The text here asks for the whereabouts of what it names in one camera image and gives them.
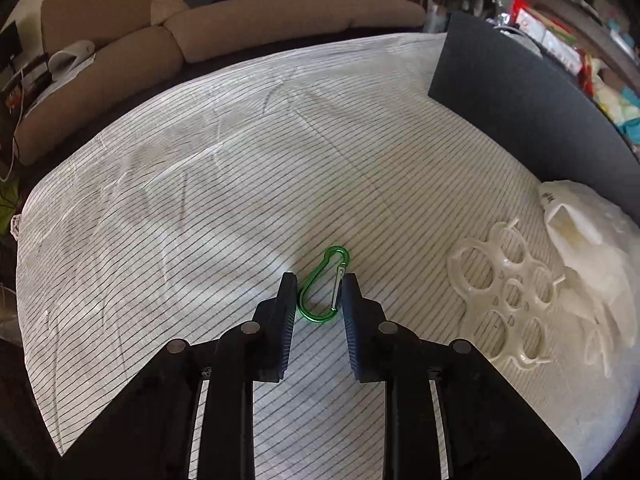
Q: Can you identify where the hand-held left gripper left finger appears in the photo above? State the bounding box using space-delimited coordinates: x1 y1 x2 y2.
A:
55 272 298 480

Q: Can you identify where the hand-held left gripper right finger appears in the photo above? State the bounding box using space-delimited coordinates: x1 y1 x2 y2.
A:
341 273 583 480

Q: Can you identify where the green carabiner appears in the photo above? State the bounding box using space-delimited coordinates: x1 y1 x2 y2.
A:
297 245 351 324

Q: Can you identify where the white bag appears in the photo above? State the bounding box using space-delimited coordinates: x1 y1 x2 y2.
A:
537 179 640 380

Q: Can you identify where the striped white tablecloth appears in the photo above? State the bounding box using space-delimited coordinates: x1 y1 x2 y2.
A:
10 32 638 480

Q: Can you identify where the beige sofa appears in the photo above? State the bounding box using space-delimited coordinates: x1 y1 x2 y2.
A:
14 0 427 167

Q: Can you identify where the white item on sofa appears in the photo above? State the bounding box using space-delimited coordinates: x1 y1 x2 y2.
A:
47 40 97 79

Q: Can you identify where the cluttered wooden shelf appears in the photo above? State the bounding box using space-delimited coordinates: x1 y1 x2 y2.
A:
425 0 640 161

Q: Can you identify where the black speaker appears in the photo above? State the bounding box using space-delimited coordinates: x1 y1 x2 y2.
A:
0 25 22 77

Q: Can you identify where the white plastic ring tray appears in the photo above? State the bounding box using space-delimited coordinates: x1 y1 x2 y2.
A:
446 219 569 372

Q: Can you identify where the white cable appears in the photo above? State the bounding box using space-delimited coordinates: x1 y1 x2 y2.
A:
0 70 25 182

